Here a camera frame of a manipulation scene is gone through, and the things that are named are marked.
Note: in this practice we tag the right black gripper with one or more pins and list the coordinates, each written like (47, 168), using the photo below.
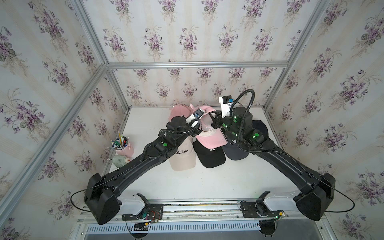
(217, 119)

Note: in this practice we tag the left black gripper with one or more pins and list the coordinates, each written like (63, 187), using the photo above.
(194, 131)

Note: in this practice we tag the pink cap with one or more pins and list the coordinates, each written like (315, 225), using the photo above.
(210, 138)

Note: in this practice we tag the pink cap back wall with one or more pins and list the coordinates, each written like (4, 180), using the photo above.
(180, 111)

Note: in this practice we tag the beige baseball cap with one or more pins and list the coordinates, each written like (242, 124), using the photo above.
(185, 157)

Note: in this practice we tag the dark grey baseball cap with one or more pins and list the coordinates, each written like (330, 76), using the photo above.
(232, 151)

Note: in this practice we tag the black cap white letter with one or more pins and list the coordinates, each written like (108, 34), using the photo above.
(261, 126)

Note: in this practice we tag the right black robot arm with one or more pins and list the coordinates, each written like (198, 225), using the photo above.
(315, 190)

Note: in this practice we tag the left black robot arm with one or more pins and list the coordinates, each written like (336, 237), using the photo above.
(102, 192)

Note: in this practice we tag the pink pen holder cup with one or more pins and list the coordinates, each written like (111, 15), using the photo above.
(122, 146)

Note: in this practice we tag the small green white bottle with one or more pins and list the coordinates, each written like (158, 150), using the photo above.
(120, 160)

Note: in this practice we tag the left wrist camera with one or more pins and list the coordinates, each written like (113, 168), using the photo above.
(197, 114)

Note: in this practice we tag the aluminium mounting rail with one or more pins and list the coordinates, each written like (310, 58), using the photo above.
(221, 209)

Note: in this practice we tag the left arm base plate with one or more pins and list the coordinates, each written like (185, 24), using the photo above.
(144, 213)

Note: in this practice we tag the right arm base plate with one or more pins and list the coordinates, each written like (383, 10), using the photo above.
(258, 210)

